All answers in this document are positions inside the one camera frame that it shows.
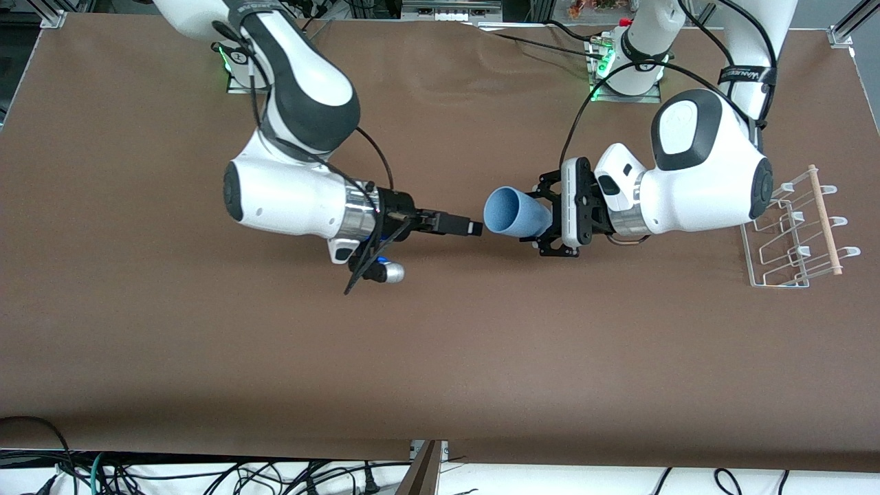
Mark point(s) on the aluminium frame corner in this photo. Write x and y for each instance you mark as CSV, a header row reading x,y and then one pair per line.
x,y
53,17
842,36

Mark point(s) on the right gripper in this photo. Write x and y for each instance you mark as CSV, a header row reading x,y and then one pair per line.
x,y
397,207

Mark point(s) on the white power strip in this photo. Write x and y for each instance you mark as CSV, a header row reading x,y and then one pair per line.
x,y
450,14

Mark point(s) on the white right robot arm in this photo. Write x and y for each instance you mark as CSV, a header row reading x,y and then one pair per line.
x,y
289,199

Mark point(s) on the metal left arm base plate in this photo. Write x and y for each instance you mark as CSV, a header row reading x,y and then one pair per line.
x,y
650,96

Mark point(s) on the grey metal beam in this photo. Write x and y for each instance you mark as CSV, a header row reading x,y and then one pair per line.
x,y
423,474

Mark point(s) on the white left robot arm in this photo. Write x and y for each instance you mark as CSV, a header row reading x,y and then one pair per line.
x,y
708,199

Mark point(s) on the brown table cover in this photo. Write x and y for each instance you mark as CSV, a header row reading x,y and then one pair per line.
x,y
440,344

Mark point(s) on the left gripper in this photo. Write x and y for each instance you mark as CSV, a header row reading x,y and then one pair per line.
x,y
599,221

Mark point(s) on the light blue plastic cup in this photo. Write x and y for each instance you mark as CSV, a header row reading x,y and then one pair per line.
x,y
509,210

